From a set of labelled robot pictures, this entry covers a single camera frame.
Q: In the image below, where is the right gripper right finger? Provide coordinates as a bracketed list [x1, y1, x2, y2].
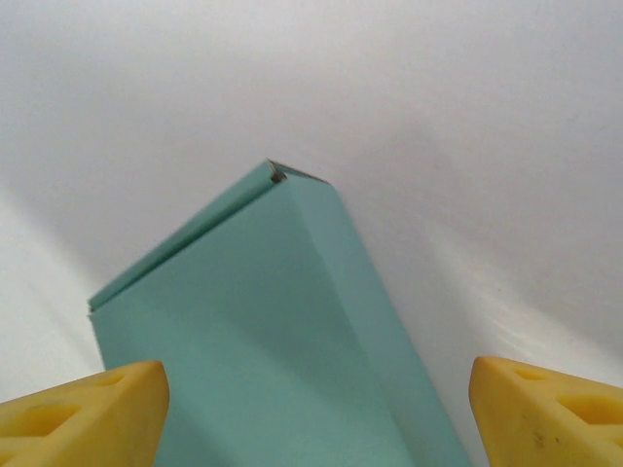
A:
[469, 356, 623, 467]

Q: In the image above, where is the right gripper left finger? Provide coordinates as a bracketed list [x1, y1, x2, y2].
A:
[0, 359, 171, 467]

